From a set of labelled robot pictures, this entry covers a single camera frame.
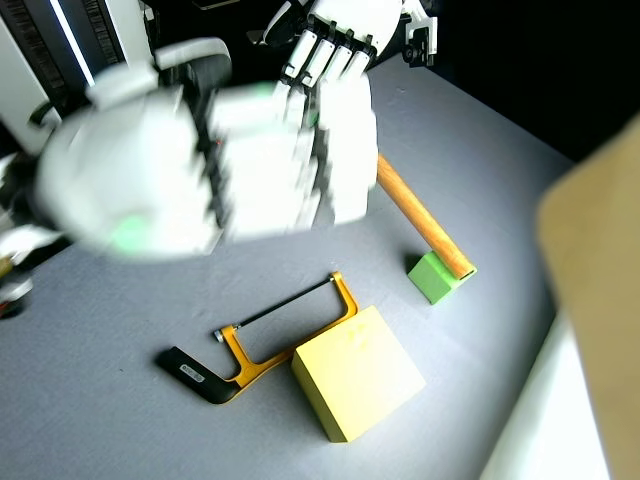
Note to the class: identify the large yellow block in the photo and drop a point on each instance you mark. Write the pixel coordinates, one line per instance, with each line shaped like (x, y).
(360, 375)

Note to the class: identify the blurred tan board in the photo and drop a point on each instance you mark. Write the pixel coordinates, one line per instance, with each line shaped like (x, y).
(595, 275)

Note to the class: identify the brown wooden rod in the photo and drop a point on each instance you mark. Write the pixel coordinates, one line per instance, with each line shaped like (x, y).
(425, 215)

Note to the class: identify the green block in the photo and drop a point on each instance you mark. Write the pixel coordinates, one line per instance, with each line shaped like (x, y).
(432, 280)

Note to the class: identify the white blurred panel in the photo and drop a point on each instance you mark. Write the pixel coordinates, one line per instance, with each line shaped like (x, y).
(545, 415)

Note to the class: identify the grey table cloth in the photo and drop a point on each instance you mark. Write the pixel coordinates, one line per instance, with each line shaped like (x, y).
(125, 310)

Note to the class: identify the white column with light strip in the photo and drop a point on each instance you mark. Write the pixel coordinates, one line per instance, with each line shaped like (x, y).
(127, 30)

